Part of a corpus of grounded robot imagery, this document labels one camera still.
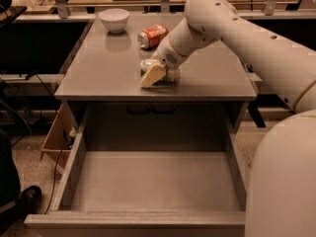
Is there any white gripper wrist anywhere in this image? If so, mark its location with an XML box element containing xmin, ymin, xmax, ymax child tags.
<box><xmin>141</xmin><ymin>40</ymin><xmax>187</xmax><ymax>88</ymax></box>

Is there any green white 7up can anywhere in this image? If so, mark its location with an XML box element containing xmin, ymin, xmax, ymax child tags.
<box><xmin>140</xmin><ymin>58</ymin><xmax>180</xmax><ymax>85</ymax></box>

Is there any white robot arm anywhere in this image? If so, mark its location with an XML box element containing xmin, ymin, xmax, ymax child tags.
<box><xmin>141</xmin><ymin>0</ymin><xmax>316</xmax><ymax>237</ymax></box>

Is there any red orange soda can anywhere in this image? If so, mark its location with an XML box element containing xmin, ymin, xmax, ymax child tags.
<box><xmin>137</xmin><ymin>24</ymin><xmax>169</xmax><ymax>49</ymax></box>

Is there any grey cabinet counter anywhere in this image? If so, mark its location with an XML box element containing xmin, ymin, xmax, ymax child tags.
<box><xmin>54</xmin><ymin>12</ymin><xmax>258</xmax><ymax>130</ymax></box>

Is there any open grey top drawer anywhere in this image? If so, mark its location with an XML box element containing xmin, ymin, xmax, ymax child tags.
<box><xmin>26</xmin><ymin>103</ymin><xmax>247</xmax><ymax>237</ymax></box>

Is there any white ceramic bowl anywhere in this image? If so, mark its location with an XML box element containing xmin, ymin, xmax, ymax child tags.
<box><xmin>98</xmin><ymin>8</ymin><xmax>129</xmax><ymax>33</ymax></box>

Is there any brown cardboard box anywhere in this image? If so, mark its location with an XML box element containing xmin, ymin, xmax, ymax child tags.
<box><xmin>41</xmin><ymin>104</ymin><xmax>77</xmax><ymax>169</ymax></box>

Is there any black shoe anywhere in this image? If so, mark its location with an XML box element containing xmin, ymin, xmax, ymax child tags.
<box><xmin>16</xmin><ymin>186</ymin><xmax>41</xmax><ymax>220</ymax></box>

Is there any dark trouser leg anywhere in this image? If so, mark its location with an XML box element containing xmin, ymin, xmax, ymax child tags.
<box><xmin>0</xmin><ymin>130</ymin><xmax>21</xmax><ymax>234</ymax></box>

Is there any black cable on floor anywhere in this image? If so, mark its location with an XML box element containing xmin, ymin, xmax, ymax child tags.
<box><xmin>25</xmin><ymin>70</ymin><xmax>68</xmax><ymax>214</ymax></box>

